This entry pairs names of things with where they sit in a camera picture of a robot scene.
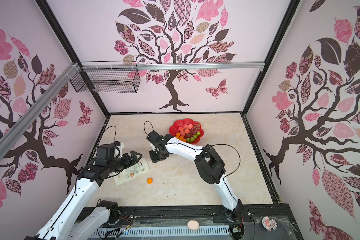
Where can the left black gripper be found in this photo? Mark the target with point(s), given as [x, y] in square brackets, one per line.
[128, 162]

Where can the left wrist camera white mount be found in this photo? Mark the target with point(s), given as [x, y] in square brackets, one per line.
[119, 146]

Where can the red flower-shaped fruit bowl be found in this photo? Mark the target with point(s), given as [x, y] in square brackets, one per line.
[179, 123]

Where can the aluminium rail left wall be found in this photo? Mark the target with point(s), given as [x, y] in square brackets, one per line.
[19, 128]

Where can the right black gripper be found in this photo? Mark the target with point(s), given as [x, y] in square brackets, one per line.
[154, 159]

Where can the aluminium rail wall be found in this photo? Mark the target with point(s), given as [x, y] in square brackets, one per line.
[157, 67]
[19, 128]

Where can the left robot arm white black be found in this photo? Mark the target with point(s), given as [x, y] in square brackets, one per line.
[108, 161]

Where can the black wire mesh basket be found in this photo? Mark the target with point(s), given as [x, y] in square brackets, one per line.
[107, 77]

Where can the white vented cable duct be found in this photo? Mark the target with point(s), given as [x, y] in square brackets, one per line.
[163, 233]

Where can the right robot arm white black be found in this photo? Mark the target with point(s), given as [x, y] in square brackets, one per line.
[209, 164]

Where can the white printed snack pouch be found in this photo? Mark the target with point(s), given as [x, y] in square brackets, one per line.
[138, 169]

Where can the round pink cartoon sticker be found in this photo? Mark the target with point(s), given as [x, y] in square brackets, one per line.
[269, 224]

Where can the aluminium rail back wall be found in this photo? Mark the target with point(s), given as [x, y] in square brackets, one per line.
[157, 67]

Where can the purple fake grape bunch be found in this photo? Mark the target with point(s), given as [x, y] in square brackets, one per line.
[193, 131]

